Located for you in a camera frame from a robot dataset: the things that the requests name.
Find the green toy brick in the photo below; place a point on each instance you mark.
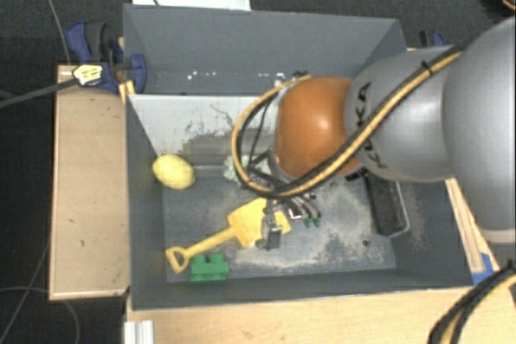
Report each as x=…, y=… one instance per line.
x=207, y=269

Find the grey metal bin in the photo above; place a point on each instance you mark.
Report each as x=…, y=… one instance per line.
x=258, y=52

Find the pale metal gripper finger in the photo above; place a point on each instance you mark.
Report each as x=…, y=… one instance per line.
x=267, y=222
x=277, y=237

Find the dark green flat block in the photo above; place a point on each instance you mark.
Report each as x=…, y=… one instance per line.
x=387, y=205

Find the yellow lemon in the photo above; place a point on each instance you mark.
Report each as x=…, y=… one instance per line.
x=174, y=172

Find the yellow toy shovel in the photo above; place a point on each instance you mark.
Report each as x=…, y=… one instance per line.
x=246, y=222

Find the pale wood flat board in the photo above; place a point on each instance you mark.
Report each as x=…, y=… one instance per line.
x=90, y=181

